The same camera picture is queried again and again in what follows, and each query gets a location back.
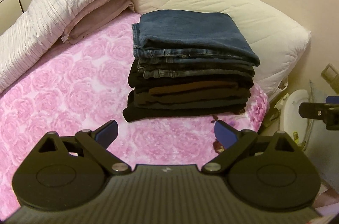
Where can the pink floral blanket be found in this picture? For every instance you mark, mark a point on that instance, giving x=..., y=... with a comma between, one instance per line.
x=79, y=86

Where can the blue denim jeans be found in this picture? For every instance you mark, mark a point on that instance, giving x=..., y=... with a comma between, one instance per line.
x=190, y=30

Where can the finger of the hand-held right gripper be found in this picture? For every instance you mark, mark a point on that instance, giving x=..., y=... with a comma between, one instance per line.
x=312, y=109

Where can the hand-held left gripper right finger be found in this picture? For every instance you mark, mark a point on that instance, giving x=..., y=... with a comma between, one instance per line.
x=225, y=134

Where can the white striped quilt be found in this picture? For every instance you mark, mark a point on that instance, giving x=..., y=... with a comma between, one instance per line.
x=53, y=14

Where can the white plastic appliance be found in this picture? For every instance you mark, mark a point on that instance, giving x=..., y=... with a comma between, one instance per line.
x=294, y=112

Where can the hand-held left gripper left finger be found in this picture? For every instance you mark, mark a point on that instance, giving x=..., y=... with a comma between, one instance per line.
x=107, y=134

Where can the stack of folded dark clothes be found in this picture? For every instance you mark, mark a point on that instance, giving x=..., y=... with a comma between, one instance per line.
x=185, y=104

